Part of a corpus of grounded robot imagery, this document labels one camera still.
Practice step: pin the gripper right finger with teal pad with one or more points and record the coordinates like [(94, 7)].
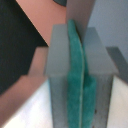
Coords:
[(89, 96)]

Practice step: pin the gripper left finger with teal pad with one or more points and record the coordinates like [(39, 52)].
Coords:
[(74, 77)]

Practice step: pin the grey pot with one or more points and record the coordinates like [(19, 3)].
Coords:
[(110, 18)]

